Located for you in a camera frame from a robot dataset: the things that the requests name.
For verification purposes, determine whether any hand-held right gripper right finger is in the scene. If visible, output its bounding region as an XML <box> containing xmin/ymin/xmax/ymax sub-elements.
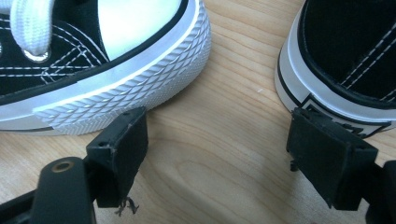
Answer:
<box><xmin>286</xmin><ymin>106</ymin><xmax>379</xmax><ymax>211</ymax></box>

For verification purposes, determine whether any black white canvas sneaker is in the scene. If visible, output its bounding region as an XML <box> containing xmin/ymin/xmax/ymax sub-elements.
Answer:
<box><xmin>0</xmin><ymin>0</ymin><xmax>213</xmax><ymax>136</ymax></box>
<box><xmin>274</xmin><ymin>0</ymin><xmax>396</xmax><ymax>138</ymax></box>

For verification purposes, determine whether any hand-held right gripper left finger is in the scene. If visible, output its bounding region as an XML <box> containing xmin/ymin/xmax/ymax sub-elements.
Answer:
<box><xmin>83</xmin><ymin>106</ymin><xmax>149</xmax><ymax>209</ymax></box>

